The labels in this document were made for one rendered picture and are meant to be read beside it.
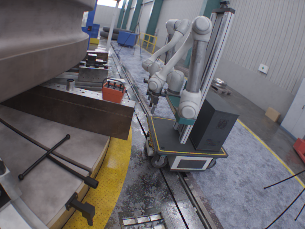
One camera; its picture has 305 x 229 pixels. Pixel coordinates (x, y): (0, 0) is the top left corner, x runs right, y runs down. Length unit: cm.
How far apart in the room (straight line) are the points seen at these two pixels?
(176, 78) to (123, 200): 134
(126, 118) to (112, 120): 13
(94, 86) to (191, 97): 175
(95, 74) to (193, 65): 163
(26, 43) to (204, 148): 192
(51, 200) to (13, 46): 103
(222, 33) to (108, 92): 112
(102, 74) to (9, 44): 161
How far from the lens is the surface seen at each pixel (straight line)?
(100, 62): 252
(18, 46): 123
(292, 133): 615
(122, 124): 153
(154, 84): 118
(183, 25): 172
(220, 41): 151
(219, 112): 162
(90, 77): 246
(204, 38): 113
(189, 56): 985
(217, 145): 190
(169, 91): 184
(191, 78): 116
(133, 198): 157
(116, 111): 147
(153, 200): 161
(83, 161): 138
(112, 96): 142
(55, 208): 116
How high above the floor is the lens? 134
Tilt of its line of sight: 28 degrees down
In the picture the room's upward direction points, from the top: 16 degrees clockwise
